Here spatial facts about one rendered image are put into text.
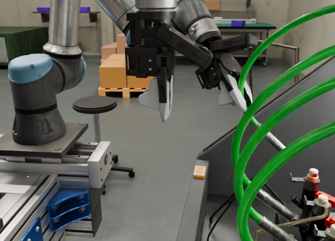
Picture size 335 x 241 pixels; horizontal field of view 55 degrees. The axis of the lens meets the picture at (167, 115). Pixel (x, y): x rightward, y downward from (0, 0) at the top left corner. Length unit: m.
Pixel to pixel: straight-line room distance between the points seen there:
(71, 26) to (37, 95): 0.23
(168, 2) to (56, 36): 0.53
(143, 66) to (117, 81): 4.33
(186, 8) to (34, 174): 0.63
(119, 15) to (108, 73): 4.14
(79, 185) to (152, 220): 1.37
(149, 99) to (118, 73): 4.27
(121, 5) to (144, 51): 0.22
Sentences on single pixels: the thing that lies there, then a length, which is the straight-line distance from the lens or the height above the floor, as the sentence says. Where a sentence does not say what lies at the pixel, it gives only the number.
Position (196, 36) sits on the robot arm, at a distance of 0.83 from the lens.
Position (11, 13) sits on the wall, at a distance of 9.78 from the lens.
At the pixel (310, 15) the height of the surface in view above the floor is 1.39.
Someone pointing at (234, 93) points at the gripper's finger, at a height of 1.22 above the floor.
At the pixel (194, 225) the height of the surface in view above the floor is 0.95.
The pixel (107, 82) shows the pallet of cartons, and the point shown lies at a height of 0.24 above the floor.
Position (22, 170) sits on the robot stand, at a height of 0.95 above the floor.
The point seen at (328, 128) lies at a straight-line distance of 0.39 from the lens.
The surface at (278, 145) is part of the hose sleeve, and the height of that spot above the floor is 1.11.
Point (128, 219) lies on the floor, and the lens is 2.34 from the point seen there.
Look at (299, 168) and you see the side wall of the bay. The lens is 1.05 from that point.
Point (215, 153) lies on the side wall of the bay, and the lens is 1.01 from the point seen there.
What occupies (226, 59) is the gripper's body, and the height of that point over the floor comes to 1.29.
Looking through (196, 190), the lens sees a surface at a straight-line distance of 0.88.
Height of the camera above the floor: 1.42
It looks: 20 degrees down
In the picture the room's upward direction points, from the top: straight up
